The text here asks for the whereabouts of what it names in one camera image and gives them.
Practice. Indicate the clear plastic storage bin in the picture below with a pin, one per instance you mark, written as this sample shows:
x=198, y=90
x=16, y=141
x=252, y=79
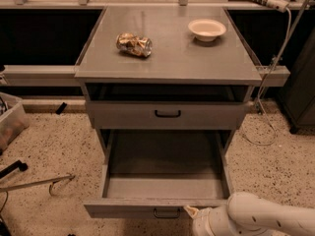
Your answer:
x=13, y=119

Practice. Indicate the white paper bowl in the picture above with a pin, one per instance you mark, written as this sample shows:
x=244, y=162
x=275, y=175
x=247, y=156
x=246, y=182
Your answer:
x=206, y=30

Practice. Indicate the grey metal drawer cabinet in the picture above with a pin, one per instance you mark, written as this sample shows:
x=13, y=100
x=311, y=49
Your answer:
x=181, y=68

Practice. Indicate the crushed aluminium can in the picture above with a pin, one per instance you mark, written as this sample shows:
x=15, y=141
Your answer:
x=129, y=43

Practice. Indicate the small black floor object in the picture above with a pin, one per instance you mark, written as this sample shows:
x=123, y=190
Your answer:
x=61, y=108

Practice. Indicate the grey drawer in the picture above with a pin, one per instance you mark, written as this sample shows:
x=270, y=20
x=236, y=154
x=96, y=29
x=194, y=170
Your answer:
x=166, y=115
x=157, y=173

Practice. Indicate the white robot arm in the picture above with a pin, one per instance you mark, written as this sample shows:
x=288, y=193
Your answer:
x=246, y=214

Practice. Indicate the dark grey cabinet right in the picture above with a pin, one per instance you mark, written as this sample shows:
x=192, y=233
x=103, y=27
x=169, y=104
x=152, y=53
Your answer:
x=297, y=96

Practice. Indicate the black handle on floor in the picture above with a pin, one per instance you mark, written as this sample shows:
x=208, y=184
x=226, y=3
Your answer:
x=16, y=165

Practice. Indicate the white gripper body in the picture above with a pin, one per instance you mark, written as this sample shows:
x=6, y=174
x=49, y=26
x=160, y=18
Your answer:
x=201, y=222

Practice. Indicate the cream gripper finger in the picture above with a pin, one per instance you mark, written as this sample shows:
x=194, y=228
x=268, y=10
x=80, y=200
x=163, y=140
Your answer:
x=192, y=211

